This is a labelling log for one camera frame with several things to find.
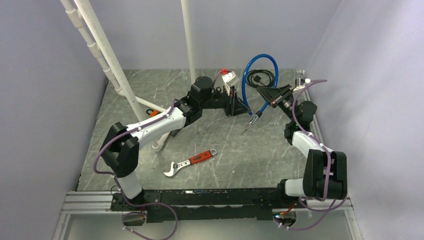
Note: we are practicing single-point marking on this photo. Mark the orange black padlock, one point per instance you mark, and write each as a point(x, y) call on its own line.
point(152, 112)

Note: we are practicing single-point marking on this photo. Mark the aluminium rail frame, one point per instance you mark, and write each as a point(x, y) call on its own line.
point(81, 203)

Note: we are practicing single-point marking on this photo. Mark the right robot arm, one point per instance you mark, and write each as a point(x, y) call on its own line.
point(325, 173)

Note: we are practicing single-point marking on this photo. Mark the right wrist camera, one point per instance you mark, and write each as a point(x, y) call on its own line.
point(301, 82)

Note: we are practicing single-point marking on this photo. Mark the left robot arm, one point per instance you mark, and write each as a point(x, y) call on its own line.
point(120, 149)

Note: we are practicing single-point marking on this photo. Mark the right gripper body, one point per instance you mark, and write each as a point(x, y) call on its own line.
point(283, 100)

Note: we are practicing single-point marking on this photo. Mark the red handled adjustable wrench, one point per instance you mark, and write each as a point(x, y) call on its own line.
point(176, 166)

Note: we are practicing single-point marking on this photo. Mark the white PVC pipe frame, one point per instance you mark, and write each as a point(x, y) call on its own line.
point(84, 19)

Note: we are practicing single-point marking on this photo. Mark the blue cable lock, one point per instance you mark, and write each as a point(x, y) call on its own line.
point(252, 78)

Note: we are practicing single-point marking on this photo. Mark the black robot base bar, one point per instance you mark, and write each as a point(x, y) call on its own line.
point(207, 204)

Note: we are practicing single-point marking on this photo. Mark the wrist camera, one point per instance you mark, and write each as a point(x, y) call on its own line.
point(301, 82)
point(229, 79)

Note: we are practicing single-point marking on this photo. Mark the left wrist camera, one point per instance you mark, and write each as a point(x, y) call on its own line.
point(229, 79)

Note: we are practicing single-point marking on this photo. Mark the silver lock keys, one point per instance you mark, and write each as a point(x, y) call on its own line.
point(246, 128)

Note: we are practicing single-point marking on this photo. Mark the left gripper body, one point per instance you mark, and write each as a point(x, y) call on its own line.
point(229, 102)

